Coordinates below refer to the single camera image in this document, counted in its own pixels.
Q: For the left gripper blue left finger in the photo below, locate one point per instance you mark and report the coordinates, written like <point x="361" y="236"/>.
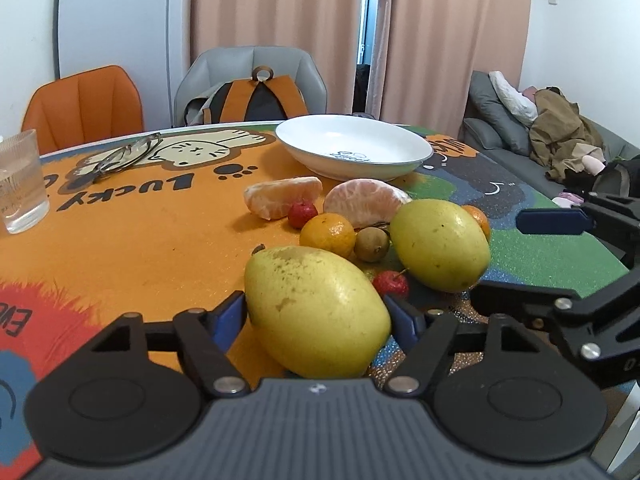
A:
<point x="204" y="338"/>

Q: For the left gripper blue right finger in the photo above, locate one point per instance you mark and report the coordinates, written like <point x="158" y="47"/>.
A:
<point x="427" y="339"/>

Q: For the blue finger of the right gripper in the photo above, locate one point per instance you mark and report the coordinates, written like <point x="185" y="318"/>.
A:
<point x="553" y="221"/>
<point x="548" y="309"/>

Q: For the yellow pear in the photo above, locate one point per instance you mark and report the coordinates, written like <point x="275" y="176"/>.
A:
<point x="314" y="312"/>
<point x="440" y="244"/>

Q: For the front red cherry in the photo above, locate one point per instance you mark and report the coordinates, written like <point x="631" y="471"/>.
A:
<point x="391" y="283"/>

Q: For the red cherry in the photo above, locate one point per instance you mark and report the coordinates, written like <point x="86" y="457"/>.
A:
<point x="300" y="213"/>
<point x="391" y="283"/>

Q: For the right orange mandarin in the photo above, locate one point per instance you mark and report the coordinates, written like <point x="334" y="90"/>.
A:
<point x="480" y="218"/>

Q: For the brown jacket on sofa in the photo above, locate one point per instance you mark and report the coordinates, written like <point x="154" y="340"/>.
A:
<point x="560" y="137"/>

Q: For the brown longan fruit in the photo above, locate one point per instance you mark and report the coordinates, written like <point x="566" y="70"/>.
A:
<point x="372" y="244"/>

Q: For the grey sofa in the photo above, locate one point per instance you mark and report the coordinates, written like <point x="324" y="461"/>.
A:
<point x="489" y="127"/>

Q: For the white pillow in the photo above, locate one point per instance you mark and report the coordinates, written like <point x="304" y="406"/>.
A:
<point x="519" y="105"/>

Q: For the small orange mandarin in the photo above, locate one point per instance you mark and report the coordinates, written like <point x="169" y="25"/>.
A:
<point x="330" y="232"/>

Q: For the colourful cartoon table mat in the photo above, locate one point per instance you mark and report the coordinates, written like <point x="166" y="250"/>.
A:
<point x="162" y="238"/>

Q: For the peeled mandarin segments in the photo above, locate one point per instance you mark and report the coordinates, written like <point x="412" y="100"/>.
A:
<point x="365" y="202"/>

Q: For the peeled mandarin half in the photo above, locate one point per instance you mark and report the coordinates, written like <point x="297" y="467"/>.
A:
<point x="273" y="199"/>

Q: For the back red cherry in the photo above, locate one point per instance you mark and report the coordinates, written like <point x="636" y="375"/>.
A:
<point x="300" y="213"/>

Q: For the white ceramic bowl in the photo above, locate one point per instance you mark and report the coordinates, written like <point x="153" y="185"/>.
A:
<point x="343" y="148"/>

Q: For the black rimmed eyeglasses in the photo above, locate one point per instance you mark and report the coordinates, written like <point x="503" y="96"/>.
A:
<point x="103" y="165"/>

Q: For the clear glass mug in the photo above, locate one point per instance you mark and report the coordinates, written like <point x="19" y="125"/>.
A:
<point x="23" y="196"/>

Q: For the right pink curtain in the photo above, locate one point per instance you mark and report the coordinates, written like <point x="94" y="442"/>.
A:
<point x="425" y="52"/>

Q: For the pink curtain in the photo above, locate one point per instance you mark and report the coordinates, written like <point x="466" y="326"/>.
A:
<point x="425" y="52"/>
<point x="326" y="29"/>

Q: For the orange black backpack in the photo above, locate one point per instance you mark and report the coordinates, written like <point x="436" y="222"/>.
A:
<point x="263" y="96"/>

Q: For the orange chair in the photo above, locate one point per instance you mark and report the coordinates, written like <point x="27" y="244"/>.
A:
<point x="87" y="107"/>

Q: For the grey chair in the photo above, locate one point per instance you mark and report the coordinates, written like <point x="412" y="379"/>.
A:
<point x="217" y="68"/>

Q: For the left pink curtain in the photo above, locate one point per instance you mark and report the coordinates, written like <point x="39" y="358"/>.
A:
<point x="326" y="29"/>

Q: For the white refrigerator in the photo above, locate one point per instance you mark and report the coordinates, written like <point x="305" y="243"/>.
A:
<point x="148" y="39"/>

